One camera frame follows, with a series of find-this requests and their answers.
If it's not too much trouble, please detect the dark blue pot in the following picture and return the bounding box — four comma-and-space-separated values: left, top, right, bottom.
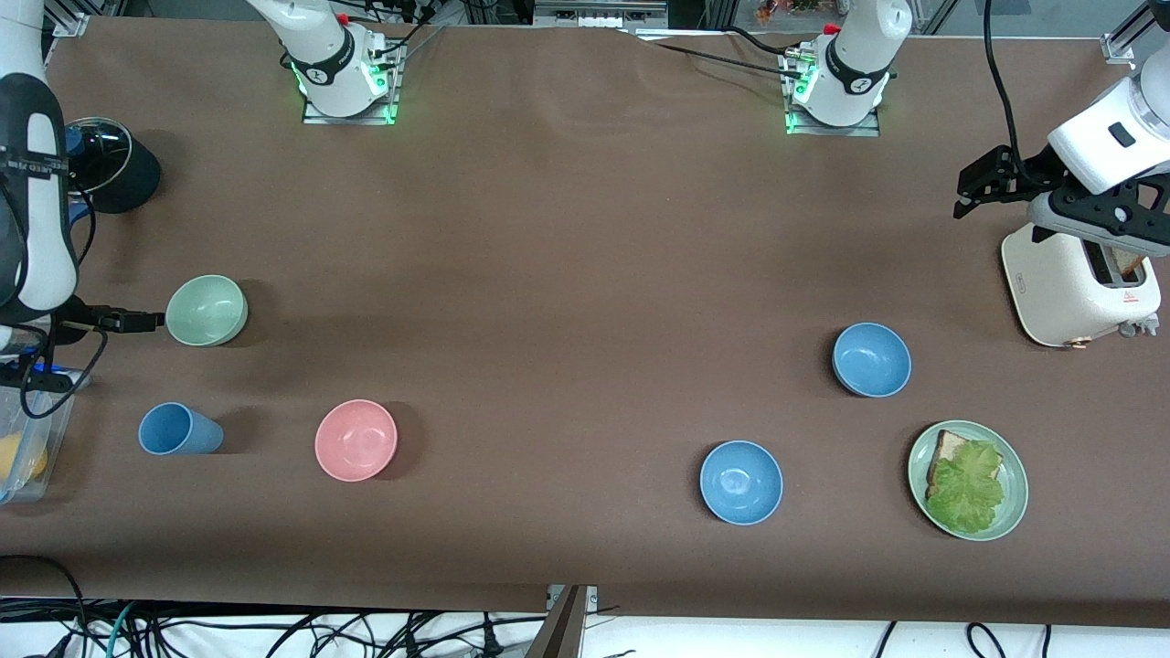
66, 123, 163, 226

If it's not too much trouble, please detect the green lettuce leaf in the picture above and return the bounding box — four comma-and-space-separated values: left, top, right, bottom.
925, 440, 1007, 536

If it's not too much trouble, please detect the black base cable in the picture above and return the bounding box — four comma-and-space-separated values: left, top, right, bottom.
651, 41, 805, 81
361, 0, 451, 69
725, 25, 796, 60

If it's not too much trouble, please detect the black floor cable loop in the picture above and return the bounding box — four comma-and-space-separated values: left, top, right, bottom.
0, 555, 94, 658

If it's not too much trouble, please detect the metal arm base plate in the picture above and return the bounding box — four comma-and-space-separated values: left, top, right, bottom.
302, 84, 399, 126
783, 50, 884, 138

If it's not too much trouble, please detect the blue cup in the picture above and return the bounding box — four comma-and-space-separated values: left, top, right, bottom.
138, 402, 225, 456

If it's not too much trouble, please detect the light green bowl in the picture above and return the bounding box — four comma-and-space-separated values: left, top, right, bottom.
165, 274, 249, 348

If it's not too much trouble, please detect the blue bowl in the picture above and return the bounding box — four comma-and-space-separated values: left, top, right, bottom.
832, 322, 913, 399
699, 440, 785, 526

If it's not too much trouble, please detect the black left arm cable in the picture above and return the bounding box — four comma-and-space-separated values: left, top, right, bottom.
983, 0, 1052, 184

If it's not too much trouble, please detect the yellow lemon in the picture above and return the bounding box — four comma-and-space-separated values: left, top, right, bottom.
0, 434, 48, 485

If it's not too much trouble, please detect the cream white toaster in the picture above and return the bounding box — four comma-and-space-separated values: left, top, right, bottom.
1001, 224, 1164, 350

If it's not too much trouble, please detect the metal table edge bracket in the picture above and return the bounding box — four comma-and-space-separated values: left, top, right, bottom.
526, 585, 601, 658

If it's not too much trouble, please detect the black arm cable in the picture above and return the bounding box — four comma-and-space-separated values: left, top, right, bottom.
0, 174, 109, 421
983, 0, 1052, 184

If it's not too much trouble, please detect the teal floor cable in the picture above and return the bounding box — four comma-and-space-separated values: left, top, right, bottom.
106, 600, 141, 658

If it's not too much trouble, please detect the grey power strip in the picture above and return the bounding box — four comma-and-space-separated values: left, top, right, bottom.
533, 0, 670, 30

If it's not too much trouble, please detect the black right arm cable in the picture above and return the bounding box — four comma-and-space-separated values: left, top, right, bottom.
0, 174, 109, 421

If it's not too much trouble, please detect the pink bowl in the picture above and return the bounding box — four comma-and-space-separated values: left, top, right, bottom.
314, 399, 399, 483

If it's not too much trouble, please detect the light green plate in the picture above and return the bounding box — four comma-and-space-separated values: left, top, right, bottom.
907, 420, 1030, 542

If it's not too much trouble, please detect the bread slice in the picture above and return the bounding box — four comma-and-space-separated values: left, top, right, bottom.
925, 430, 1005, 499

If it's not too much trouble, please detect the clear plastic container blue lid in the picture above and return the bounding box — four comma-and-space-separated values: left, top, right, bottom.
0, 384, 76, 505

